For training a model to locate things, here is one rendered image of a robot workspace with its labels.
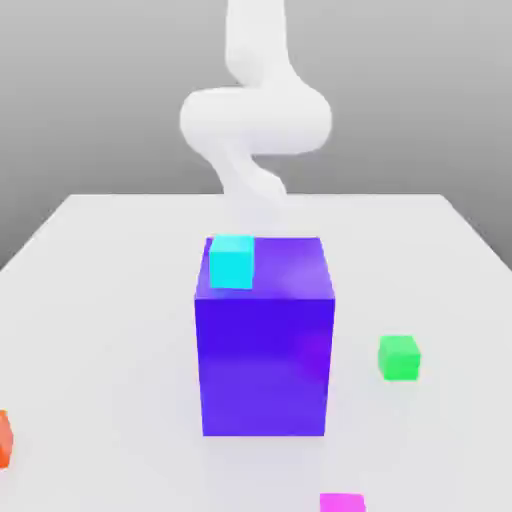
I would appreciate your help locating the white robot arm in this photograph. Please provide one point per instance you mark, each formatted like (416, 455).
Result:
(256, 120)

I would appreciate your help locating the small cyan cube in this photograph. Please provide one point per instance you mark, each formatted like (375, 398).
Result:
(232, 264)

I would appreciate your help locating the small green cube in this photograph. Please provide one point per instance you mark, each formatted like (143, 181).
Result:
(399, 358)

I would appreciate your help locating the small magenta cube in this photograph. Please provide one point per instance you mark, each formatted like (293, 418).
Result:
(342, 503)

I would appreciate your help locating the small orange cube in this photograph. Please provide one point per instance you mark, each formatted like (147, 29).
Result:
(4, 440)

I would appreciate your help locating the large purple box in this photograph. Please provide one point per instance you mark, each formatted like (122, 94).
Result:
(264, 360)

